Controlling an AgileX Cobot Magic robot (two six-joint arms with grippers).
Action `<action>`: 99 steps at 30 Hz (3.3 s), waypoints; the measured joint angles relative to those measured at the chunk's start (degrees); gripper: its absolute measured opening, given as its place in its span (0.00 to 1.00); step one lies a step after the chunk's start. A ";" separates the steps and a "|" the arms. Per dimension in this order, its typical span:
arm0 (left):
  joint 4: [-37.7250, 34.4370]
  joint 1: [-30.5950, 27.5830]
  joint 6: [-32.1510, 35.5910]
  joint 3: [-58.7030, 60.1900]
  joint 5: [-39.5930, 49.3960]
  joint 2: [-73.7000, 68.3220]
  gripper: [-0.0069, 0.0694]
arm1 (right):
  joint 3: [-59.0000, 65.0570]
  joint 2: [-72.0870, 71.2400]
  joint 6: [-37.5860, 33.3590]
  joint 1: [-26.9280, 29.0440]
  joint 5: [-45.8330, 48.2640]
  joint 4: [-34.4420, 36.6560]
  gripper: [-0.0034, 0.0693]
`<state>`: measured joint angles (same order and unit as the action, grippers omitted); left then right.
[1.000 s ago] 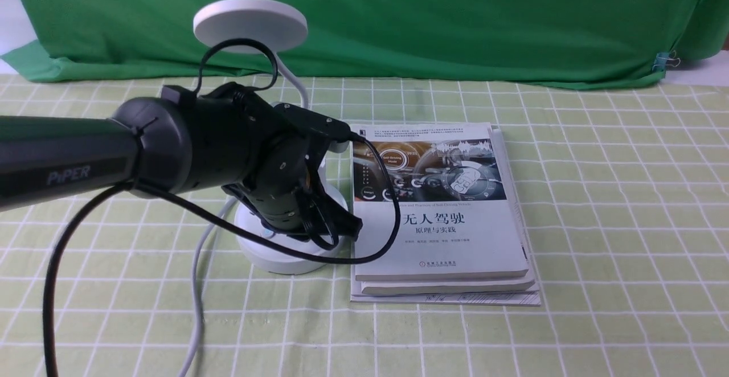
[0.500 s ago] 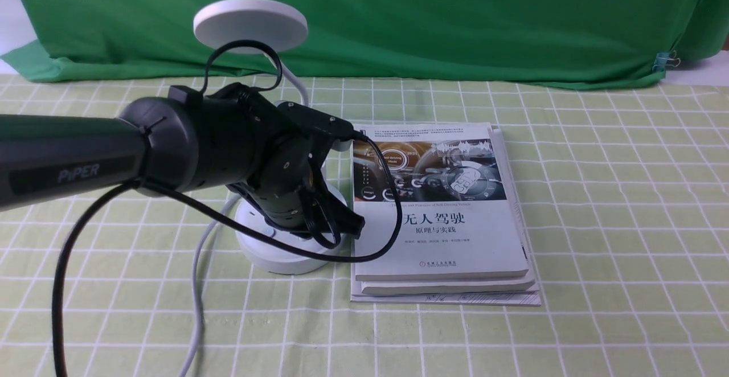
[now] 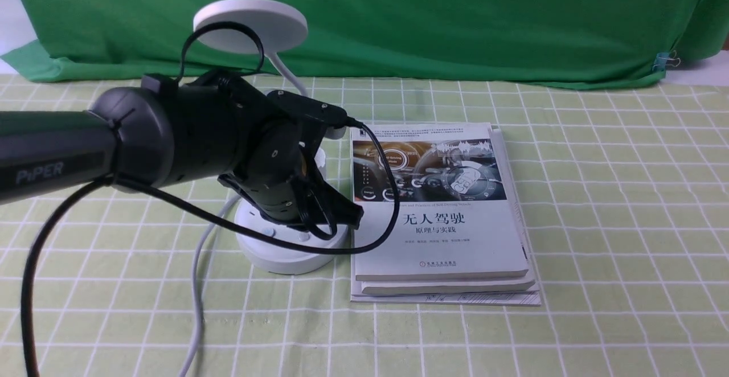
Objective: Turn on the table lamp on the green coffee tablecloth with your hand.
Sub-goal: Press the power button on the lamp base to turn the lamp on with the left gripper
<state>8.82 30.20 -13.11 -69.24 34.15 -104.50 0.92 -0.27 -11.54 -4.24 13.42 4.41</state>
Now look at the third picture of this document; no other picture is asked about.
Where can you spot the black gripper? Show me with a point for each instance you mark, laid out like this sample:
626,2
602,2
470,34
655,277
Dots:
272,159

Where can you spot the white desk lamp with sockets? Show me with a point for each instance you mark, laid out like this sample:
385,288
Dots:
280,27

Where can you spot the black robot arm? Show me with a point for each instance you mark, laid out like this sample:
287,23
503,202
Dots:
159,134

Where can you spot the top book white cover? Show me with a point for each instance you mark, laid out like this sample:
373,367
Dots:
450,229

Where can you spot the middle book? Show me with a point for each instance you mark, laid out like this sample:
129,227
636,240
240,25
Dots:
455,286

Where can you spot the bottom book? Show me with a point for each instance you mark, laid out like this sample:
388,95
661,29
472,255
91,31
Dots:
461,237

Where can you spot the green backdrop cloth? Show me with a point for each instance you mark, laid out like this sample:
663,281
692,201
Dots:
573,44

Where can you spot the green checkered tablecloth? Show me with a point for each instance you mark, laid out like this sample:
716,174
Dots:
624,195

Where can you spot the blue binder clip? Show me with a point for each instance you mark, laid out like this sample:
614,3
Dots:
666,60

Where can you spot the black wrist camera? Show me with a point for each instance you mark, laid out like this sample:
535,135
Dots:
320,120

